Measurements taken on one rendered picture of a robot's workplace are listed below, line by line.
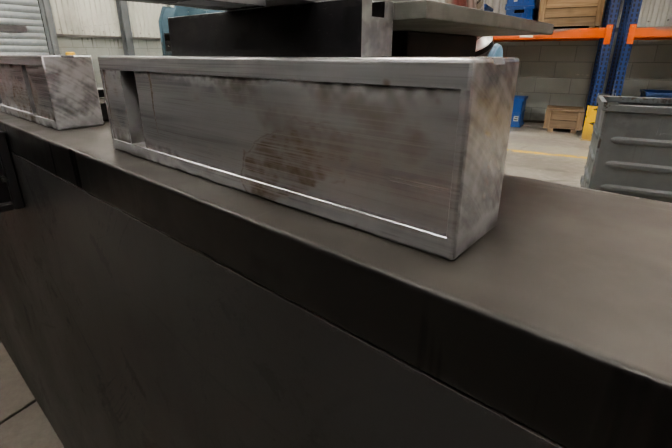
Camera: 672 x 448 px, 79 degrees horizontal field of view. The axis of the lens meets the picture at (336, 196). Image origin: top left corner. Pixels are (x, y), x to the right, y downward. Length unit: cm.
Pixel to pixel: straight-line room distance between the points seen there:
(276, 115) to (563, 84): 666
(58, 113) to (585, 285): 62
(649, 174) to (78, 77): 273
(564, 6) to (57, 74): 599
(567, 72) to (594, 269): 665
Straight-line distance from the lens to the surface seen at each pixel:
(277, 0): 26
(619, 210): 33
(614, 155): 284
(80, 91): 67
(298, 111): 25
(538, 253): 24
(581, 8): 628
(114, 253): 49
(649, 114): 282
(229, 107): 30
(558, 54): 686
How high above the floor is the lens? 97
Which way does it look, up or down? 19 degrees down
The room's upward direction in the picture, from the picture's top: straight up
